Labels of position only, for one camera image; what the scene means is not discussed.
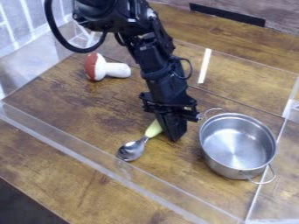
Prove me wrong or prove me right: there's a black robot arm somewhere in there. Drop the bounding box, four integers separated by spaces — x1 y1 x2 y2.
74 0 199 142

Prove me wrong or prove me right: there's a stainless steel pot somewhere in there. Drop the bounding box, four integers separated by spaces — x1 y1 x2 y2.
199 108 277 185

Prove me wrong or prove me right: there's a green handled metal spoon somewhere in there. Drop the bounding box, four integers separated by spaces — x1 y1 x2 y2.
117 120 163 162

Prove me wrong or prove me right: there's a black strip on table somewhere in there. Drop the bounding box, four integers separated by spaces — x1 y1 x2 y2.
190 3 267 27

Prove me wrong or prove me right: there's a red white toy mushroom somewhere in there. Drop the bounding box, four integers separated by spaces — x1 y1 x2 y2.
85 52 131 81

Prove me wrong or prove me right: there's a black cable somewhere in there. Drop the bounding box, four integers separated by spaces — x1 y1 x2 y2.
43 0 110 54

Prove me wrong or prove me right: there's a clear acrylic enclosure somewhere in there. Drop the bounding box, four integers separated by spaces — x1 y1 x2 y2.
0 3 299 224

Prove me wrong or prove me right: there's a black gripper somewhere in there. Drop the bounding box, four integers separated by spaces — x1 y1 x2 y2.
139 65 201 142

